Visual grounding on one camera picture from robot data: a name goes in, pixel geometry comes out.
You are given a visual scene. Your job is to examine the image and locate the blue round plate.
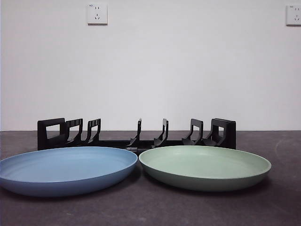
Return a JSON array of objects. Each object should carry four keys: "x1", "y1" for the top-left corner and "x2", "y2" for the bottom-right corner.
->
[{"x1": 0, "y1": 146, "x2": 138, "y2": 198}]

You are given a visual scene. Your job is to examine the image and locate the white wall socket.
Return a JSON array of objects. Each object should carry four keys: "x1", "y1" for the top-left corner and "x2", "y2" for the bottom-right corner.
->
[
  {"x1": 285, "y1": 5, "x2": 301, "y2": 26},
  {"x1": 87, "y1": 3, "x2": 108, "y2": 25}
]

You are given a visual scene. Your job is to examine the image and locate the green round plate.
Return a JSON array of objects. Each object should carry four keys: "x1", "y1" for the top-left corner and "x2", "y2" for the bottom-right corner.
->
[{"x1": 138, "y1": 145, "x2": 271, "y2": 192}]

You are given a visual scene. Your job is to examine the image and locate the black plastic plate rack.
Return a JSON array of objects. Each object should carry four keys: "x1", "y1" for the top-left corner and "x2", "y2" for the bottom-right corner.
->
[{"x1": 37, "y1": 117, "x2": 237, "y2": 151}]

